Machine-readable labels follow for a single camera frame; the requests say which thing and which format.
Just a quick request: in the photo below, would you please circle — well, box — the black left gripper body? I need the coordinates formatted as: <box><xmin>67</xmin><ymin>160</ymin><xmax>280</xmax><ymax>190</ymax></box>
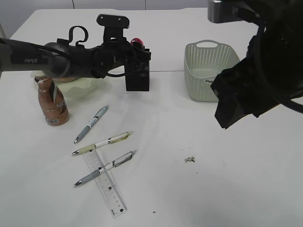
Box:
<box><xmin>91</xmin><ymin>40</ymin><xmax>133</xmax><ymax>78</ymax></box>

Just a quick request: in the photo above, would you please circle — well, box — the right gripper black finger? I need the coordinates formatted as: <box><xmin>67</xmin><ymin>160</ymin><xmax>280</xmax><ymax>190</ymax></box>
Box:
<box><xmin>214</xmin><ymin>94</ymin><xmax>246</xmax><ymax>129</ymax></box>

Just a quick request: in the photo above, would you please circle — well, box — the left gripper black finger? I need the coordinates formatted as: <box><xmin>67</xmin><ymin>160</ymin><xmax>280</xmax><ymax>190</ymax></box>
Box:
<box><xmin>131</xmin><ymin>41</ymin><xmax>152</xmax><ymax>62</ymax></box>

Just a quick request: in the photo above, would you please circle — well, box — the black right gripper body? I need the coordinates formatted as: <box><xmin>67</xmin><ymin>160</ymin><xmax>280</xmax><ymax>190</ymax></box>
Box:
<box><xmin>210</xmin><ymin>30</ymin><xmax>303</xmax><ymax>119</ymax></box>

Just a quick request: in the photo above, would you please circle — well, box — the pink pencil sharpener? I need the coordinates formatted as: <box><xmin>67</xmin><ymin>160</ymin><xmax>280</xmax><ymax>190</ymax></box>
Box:
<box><xmin>130</xmin><ymin>37</ymin><xmax>144</xmax><ymax>45</ymax></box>

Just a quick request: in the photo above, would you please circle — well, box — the brown Nescafe coffee bottle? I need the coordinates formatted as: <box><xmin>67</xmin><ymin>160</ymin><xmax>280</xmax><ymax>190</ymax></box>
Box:
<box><xmin>34</xmin><ymin>74</ymin><xmax>69</xmax><ymax>126</ymax></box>

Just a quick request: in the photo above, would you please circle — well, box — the golden bread roll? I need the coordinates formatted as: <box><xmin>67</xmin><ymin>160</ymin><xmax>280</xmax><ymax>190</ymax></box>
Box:
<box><xmin>53</xmin><ymin>77</ymin><xmax>79</xmax><ymax>83</ymax></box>

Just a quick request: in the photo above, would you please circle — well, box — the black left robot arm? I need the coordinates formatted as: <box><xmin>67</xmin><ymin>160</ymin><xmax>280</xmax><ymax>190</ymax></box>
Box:
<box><xmin>0</xmin><ymin>38</ymin><xmax>151</xmax><ymax>79</ymax></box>

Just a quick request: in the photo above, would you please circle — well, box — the black mesh pen holder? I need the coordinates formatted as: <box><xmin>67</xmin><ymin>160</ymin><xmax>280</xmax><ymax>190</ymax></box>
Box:
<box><xmin>125</xmin><ymin>54</ymin><xmax>150</xmax><ymax>91</ymax></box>

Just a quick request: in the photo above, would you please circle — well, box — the frosted green glass plate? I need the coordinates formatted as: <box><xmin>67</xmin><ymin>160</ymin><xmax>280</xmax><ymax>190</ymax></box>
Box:
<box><xmin>30</xmin><ymin>71</ymin><xmax>110</xmax><ymax>98</ymax></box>

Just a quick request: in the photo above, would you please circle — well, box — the pale green plastic basket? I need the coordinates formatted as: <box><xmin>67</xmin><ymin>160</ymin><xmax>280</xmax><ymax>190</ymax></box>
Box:
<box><xmin>184</xmin><ymin>40</ymin><xmax>240</xmax><ymax>102</ymax></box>

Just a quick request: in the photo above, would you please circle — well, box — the grey grip white pen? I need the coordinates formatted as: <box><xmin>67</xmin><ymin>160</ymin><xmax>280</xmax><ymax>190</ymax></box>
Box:
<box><xmin>74</xmin><ymin>105</ymin><xmax>109</xmax><ymax>144</ymax></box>

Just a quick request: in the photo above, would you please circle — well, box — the cream grip white pen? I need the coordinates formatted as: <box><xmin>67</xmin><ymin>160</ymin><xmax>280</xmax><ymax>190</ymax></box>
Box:
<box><xmin>71</xmin><ymin>131</ymin><xmax>133</xmax><ymax>156</ymax></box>

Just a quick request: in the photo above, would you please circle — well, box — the lilac grip white pen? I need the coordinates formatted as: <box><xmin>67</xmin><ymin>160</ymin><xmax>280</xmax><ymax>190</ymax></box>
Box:
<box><xmin>73</xmin><ymin>150</ymin><xmax>137</xmax><ymax>187</ymax></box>

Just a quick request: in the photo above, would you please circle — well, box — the tiny grey paper scrap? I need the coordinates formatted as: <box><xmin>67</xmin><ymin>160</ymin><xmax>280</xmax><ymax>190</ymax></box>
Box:
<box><xmin>185</xmin><ymin>156</ymin><xmax>196</xmax><ymax>163</ymax></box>

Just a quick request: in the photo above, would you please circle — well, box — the clear plastic ruler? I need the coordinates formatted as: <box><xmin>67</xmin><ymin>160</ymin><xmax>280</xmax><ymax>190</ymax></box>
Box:
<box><xmin>83</xmin><ymin>149</ymin><xmax>127</xmax><ymax>218</ymax></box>

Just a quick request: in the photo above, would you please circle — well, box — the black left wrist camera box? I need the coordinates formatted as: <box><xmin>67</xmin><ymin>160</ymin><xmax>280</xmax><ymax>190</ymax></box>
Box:
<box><xmin>96</xmin><ymin>14</ymin><xmax>130</xmax><ymax>44</ymax></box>

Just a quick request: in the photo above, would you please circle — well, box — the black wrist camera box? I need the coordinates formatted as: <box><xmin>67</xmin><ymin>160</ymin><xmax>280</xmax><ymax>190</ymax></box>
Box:
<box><xmin>207</xmin><ymin>0</ymin><xmax>260</xmax><ymax>24</ymax></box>
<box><xmin>96</xmin><ymin>14</ymin><xmax>130</xmax><ymax>44</ymax></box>

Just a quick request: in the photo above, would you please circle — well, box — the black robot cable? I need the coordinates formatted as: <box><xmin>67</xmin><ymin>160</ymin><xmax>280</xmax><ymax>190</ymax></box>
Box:
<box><xmin>281</xmin><ymin>99</ymin><xmax>303</xmax><ymax>113</ymax></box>

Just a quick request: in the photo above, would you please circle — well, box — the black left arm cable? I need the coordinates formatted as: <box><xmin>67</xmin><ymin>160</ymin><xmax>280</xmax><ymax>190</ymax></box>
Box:
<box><xmin>56</xmin><ymin>25</ymin><xmax>90</xmax><ymax>48</ymax></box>

